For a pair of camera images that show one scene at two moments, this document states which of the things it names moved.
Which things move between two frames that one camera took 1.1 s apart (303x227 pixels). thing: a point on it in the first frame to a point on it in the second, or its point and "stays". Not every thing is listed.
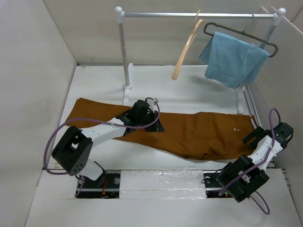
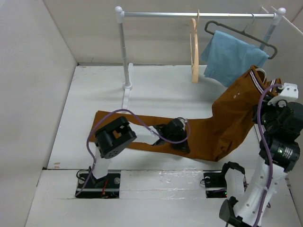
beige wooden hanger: (198, 22) to (193, 29)
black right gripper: (256, 132) to (264, 106)
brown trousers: (208, 135) to (234, 120)
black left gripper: (156, 127) to (182, 147)
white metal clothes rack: (120, 16) stays
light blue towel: (232, 61) stays
